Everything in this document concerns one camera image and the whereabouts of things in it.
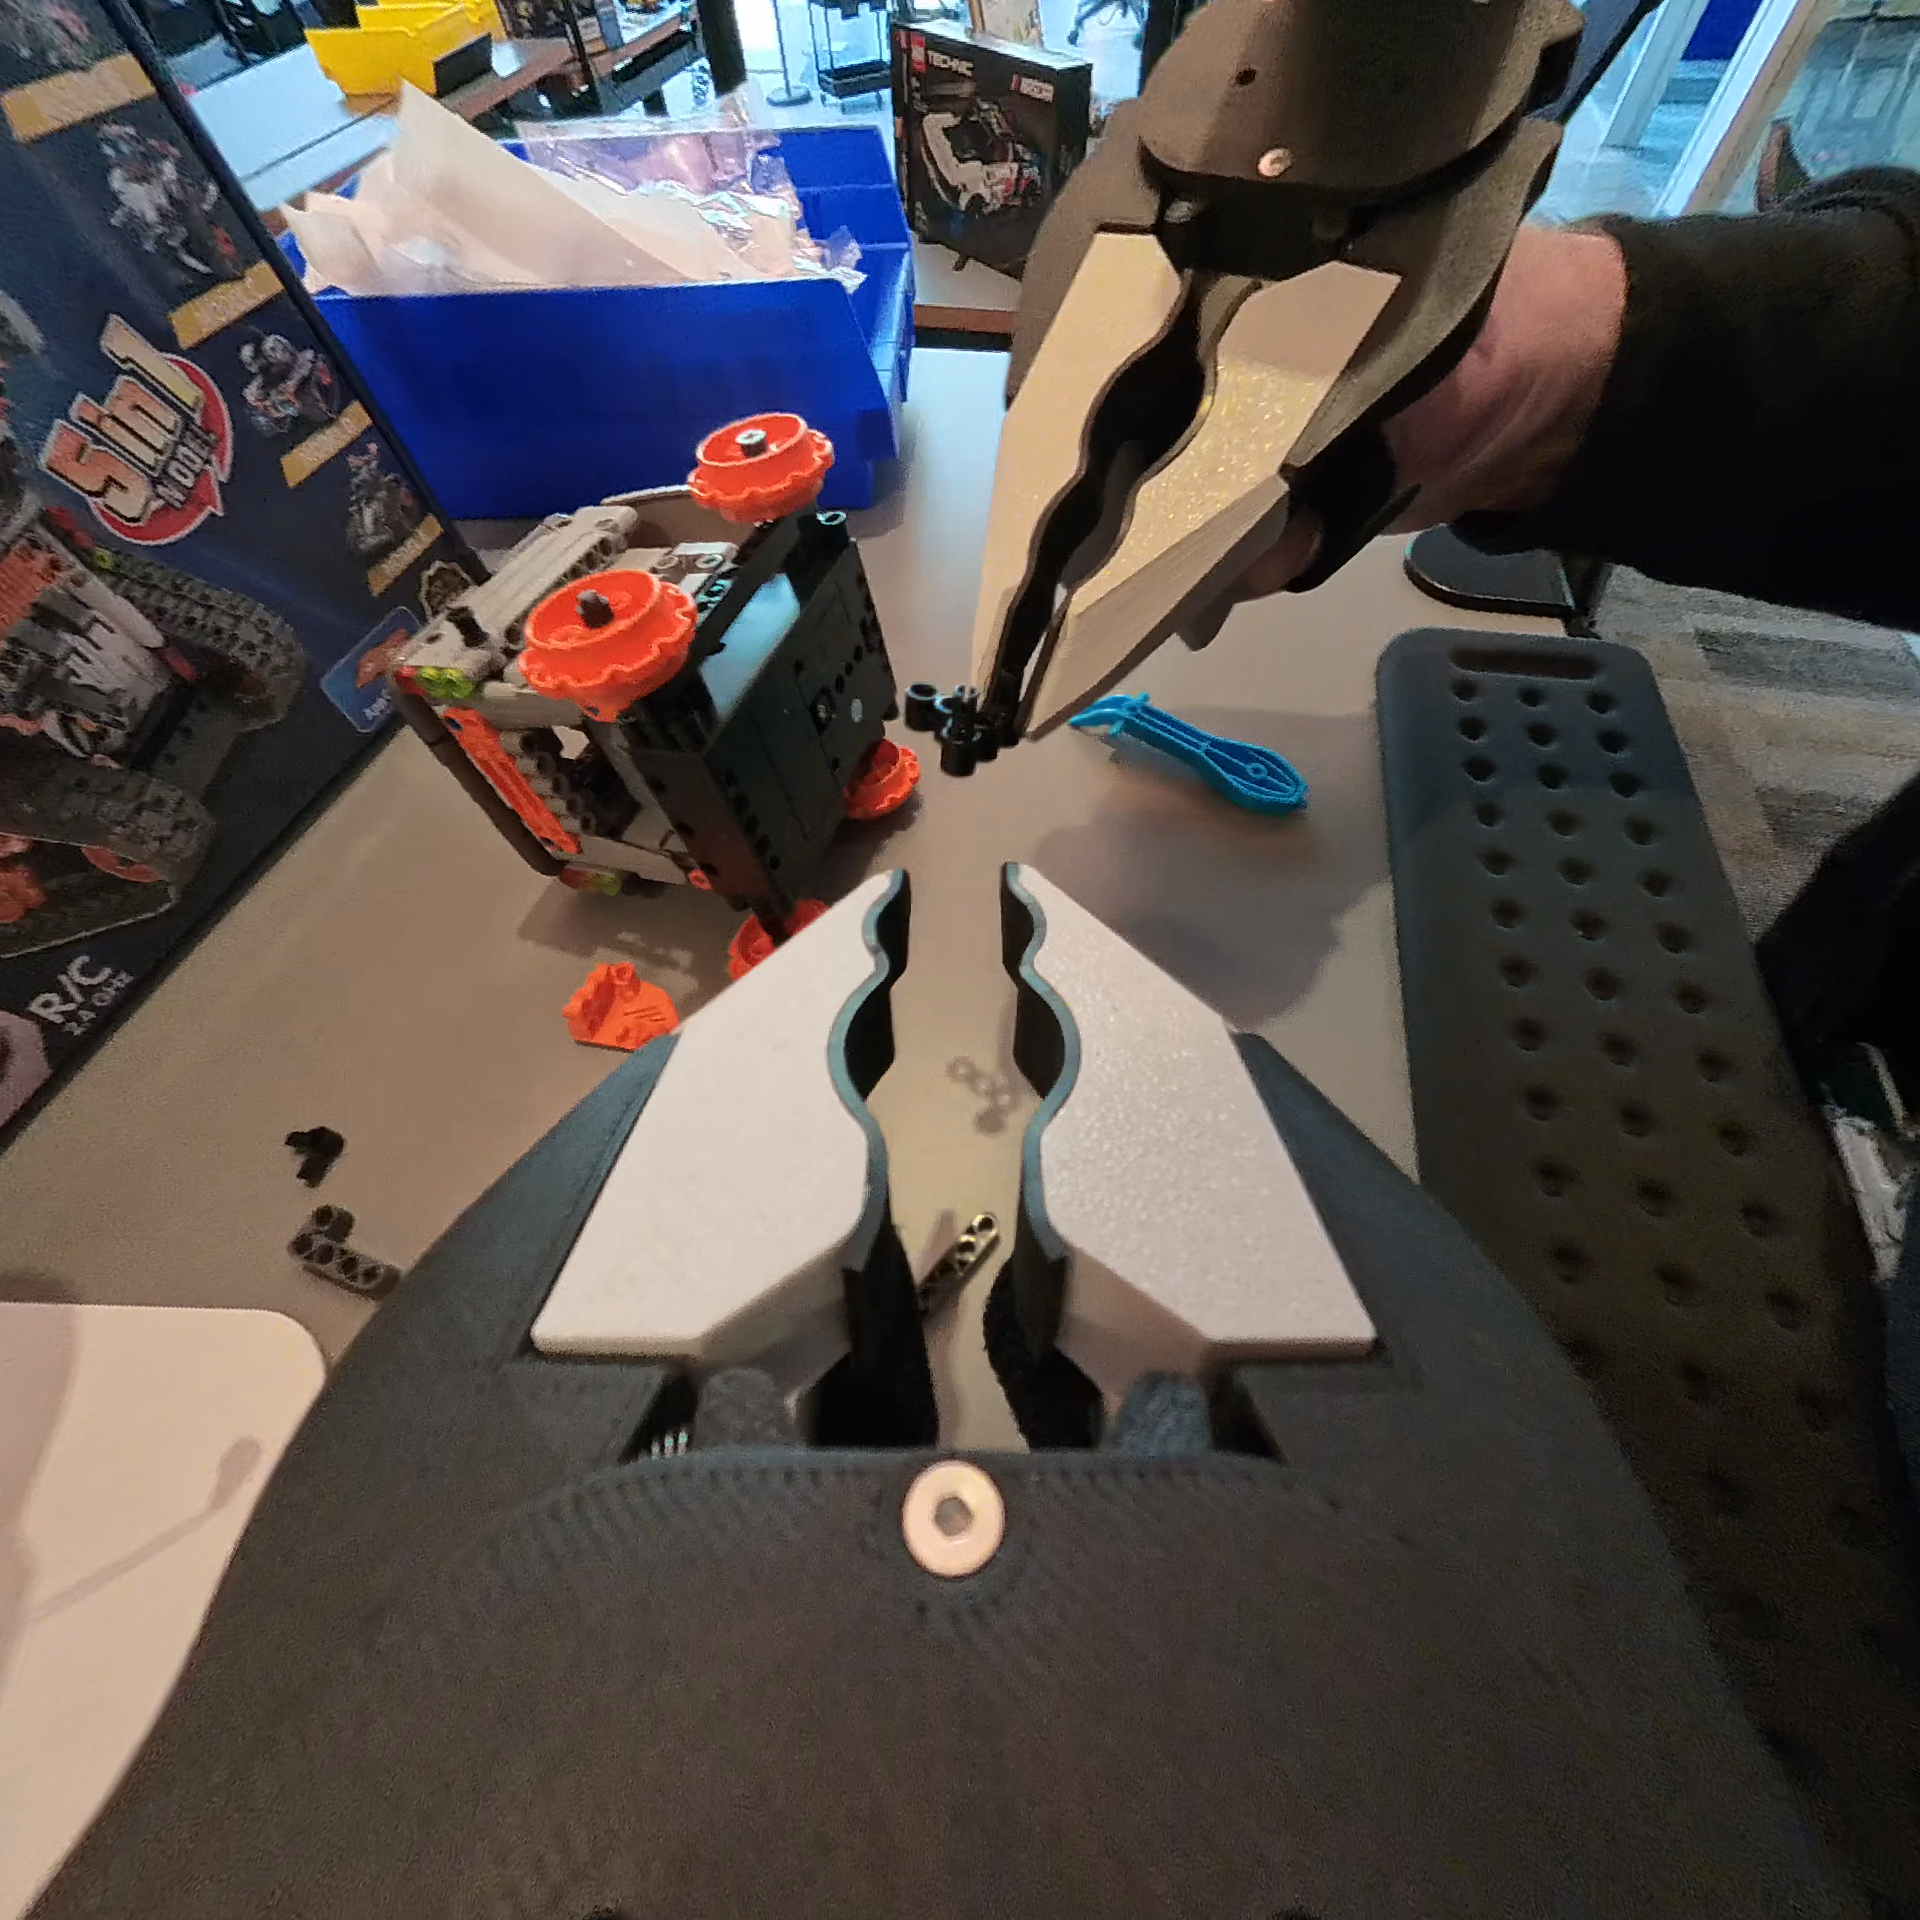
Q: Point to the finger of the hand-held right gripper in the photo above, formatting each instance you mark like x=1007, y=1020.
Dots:
x=1065, y=405
x=1230, y=495

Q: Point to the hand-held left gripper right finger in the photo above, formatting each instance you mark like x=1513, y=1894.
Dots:
x=1200, y=1201

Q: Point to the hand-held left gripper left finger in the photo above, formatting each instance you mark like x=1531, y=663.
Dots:
x=720, y=1201

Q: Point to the cluster of black bushes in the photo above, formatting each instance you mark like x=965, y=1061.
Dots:
x=960, y=743

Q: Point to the toy robot model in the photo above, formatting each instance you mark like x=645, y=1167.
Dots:
x=780, y=675

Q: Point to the person's right forearm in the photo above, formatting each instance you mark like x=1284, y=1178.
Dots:
x=1771, y=405

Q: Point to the person's right hand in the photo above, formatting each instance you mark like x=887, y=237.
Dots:
x=1531, y=391

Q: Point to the orange wedge piece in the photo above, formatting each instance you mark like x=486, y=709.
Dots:
x=614, y=1012

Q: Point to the black straight beam with holes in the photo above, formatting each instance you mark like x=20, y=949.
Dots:
x=960, y=1253

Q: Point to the black disc base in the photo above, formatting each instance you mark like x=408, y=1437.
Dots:
x=1485, y=578

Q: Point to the black car kit box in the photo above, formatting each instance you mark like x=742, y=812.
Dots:
x=975, y=135

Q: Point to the blue plastic separator tool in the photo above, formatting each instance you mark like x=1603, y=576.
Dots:
x=1245, y=781

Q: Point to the black short beam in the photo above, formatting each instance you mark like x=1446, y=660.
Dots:
x=344, y=1257

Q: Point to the dark perforated panel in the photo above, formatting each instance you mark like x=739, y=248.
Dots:
x=1440, y=900

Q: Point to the black angled piece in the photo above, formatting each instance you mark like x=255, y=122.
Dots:
x=315, y=1148

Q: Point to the blue plastic bin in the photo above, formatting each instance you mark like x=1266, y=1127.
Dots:
x=601, y=391

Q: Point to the clear plastic bags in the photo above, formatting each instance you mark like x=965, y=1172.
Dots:
x=495, y=211

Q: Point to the yellow plastic bin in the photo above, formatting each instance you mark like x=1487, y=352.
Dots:
x=390, y=53

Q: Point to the robot kit box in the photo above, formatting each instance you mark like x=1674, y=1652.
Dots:
x=150, y=450

